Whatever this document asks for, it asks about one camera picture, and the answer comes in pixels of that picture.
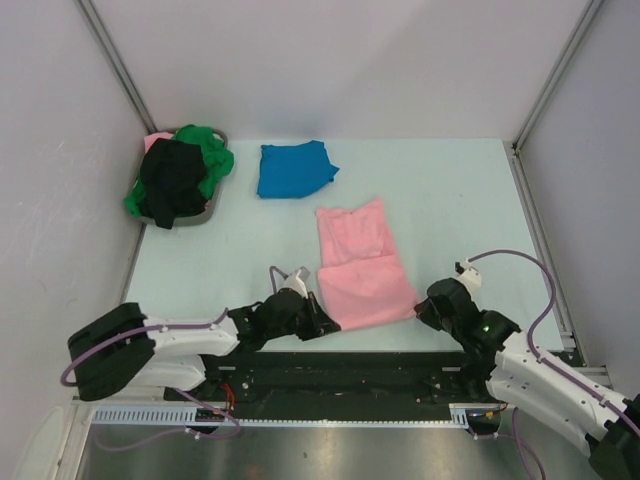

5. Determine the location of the aluminium corner post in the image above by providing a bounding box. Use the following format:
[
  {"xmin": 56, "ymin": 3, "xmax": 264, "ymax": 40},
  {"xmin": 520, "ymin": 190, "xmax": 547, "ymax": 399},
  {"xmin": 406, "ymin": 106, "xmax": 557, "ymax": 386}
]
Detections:
[
  {"xmin": 511, "ymin": 0, "xmax": 608, "ymax": 154},
  {"xmin": 74, "ymin": 0, "xmax": 157, "ymax": 134}
]

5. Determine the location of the folded blue t-shirt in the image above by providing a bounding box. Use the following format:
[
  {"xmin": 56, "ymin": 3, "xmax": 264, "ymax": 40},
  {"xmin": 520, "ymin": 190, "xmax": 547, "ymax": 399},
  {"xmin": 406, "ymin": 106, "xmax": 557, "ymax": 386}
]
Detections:
[{"xmin": 256, "ymin": 140, "xmax": 340, "ymax": 199}]

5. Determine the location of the green t-shirt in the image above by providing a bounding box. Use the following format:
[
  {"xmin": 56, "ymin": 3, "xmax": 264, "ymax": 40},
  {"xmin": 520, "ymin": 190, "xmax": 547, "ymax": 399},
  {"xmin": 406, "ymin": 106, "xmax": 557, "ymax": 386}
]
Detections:
[{"xmin": 123, "ymin": 124, "xmax": 234, "ymax": 229}]

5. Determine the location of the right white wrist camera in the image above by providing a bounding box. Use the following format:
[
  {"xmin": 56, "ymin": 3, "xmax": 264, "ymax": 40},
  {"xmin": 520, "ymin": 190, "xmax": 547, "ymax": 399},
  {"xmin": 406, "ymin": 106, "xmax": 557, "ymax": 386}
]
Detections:
[{"xmin": 454, "ymin": 260, "xmax": 482, "ymax": 294}]

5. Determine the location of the pink t-shirt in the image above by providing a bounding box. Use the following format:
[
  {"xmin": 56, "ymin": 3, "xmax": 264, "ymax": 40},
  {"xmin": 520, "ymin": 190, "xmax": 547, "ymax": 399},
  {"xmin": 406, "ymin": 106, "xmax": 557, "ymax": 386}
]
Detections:
[
  {"xmin": 143, "ymin": 132, "xmax": 174, "ymax": 153},
  {"xmin": 316, "ymin": 199, "xmax": 418, "ymax": 330}
]

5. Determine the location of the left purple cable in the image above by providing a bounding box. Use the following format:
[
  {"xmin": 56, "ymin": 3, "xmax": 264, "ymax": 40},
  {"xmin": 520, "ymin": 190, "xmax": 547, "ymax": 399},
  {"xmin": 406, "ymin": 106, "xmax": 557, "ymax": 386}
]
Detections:
[{"xmin": 59, "ymin": 264, "xmax": 296, "ymax": 454}]

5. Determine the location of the purple cable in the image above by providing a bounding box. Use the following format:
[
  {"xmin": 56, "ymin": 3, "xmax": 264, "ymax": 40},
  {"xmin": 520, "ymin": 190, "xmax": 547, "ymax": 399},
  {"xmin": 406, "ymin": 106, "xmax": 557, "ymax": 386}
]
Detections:
[
  {"xmin": 59, "ymin": 264, "xmax": 296, "ymax": 454},
  {"xmin": 457, "ymin": 249, "xmax": 640, "ymax": 480}
]

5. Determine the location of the white slotted cable duct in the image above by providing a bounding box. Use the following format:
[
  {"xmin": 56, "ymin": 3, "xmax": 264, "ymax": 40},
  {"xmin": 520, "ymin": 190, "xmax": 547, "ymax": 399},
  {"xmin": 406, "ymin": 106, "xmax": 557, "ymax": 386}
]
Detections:
[{"xmin": 92, "ymin": 402, "xmax": 501, "ymax": 429}]

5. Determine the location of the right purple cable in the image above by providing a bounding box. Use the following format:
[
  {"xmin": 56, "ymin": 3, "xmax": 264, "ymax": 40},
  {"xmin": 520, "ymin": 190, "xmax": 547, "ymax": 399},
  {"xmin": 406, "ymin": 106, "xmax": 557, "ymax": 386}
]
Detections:
[{"xmin": 457, "ymin": 249, "xmax": 640, "ymax": 480}]

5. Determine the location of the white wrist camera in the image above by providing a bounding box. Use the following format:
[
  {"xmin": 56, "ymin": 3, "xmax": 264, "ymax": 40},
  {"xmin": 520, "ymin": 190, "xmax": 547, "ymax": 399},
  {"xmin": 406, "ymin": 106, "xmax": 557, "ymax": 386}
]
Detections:
[
  {"xmin": 454, "ymin": 260, "xmax": 482, "ymax": 294},
  {"xmin": 281, "ymin": 267, "xmax": 310, "ymax": 299}
]

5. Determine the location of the right aluminium corner post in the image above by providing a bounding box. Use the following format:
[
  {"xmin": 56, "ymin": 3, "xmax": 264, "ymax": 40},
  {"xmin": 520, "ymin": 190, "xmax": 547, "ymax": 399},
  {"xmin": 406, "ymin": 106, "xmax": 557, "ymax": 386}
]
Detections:
[{"xmin": 511, "ymin": 0, "xmax": 608, "ymax": 154}]

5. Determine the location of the aluminium frame rail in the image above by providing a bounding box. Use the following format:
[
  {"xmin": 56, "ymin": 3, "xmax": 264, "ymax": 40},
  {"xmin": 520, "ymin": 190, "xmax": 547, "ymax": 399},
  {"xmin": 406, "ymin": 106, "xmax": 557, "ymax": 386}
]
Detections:
[{"xmin": 559, "ymin": 349, "xmax": 612, "ymax": 388}]

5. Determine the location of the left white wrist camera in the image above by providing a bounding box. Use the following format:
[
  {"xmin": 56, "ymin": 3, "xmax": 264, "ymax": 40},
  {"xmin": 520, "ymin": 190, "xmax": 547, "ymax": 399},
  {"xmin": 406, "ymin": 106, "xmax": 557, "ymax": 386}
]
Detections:
[{"xmin": 281, "ymin": 267, "xmax": 310, "ymax": 299}]

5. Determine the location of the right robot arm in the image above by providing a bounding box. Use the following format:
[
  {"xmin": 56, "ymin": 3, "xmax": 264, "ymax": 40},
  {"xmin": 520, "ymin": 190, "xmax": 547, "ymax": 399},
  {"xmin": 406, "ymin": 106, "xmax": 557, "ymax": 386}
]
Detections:
[{"xmin": 414, "ymin": 278, "xmax": 639, "ymax": 479}]

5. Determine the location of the left aluminium corner post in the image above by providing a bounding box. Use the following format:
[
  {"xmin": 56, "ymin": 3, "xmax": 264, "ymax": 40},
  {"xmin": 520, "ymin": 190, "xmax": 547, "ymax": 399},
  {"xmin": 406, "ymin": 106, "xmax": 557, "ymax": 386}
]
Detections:
[{"xmin": 74, "ymin": 0, "xmax": 157, "ymax": 134}]

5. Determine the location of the grey laundry basket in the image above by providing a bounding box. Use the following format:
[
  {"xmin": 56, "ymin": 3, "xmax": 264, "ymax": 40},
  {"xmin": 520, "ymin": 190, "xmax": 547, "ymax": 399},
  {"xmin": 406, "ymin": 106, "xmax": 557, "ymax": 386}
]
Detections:
[{"xmin": 159, "ymin": 125, "xmax": 232, "ymax": 227}]

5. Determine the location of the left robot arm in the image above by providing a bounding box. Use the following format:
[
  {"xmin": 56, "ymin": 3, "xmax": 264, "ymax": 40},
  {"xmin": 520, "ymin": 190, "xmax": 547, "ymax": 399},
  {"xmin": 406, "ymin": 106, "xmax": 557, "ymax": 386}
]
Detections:
[{"xmin": 60, "ymin": 288, "xmax": 342, "ymax": 402}]

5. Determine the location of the black t-shirt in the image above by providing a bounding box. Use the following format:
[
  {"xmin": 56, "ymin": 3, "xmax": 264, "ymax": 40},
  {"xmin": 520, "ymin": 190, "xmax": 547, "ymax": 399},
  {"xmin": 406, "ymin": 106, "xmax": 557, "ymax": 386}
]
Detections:
[{"xmin": 139, "ymin": 139, "xmax": 208, "ymax": 230}]

